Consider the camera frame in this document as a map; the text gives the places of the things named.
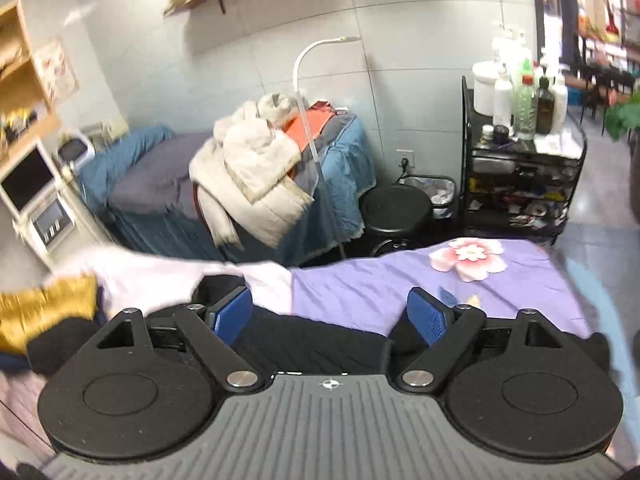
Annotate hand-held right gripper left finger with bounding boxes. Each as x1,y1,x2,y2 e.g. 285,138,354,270
75,286,265,393

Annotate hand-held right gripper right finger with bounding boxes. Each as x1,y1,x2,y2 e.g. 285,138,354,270
397,287,586,393

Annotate black quilted jacket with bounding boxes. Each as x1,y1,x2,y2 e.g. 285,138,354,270
25,272,612,378

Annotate purple flower blanket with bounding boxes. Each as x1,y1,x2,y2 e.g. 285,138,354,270
290,237,596,338

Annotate white towel with yellow stripe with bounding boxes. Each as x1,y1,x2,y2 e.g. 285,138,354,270
50,245,296,318

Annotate black round stool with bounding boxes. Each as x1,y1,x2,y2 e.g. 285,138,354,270
359,184,435,261

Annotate blue covered massage bed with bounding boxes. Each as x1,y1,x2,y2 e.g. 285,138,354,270
75,110,378,266

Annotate black mesh trash bin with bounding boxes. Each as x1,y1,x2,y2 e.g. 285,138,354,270
397,175,457,221

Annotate beige padded coat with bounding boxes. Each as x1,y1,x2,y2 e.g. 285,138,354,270
189,92,316,251

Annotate grey purple bed sheet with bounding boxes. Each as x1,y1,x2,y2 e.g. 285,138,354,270
107,132,216,221

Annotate black trolley cart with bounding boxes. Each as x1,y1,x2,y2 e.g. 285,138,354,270
460,76,588,248

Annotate navy jacket with yellow lining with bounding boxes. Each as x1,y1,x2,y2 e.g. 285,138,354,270
0,275,101,373

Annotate white beauty machine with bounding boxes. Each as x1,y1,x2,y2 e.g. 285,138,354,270
15,180,108,268

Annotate orange cloth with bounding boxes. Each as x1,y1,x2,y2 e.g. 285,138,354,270
285,105,341,161

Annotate white cloth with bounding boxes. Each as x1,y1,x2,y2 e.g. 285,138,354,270
535,125,586,158

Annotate small white device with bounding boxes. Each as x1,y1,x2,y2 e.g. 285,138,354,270
57,132,96,171

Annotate group of toiletry bottles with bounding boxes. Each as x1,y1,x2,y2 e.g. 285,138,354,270
472,22,571,142

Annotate white framed monitor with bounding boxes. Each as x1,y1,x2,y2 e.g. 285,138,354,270
0,137,63,221

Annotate white floor lamp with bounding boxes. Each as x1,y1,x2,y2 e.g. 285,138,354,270
292,35,362,261

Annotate green plant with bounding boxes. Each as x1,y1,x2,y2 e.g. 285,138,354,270
602,90,640,143

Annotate wooden bookcase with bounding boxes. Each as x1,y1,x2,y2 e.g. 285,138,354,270
0,0,63,161

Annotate wall poster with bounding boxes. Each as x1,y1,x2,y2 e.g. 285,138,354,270
32,37,81,106

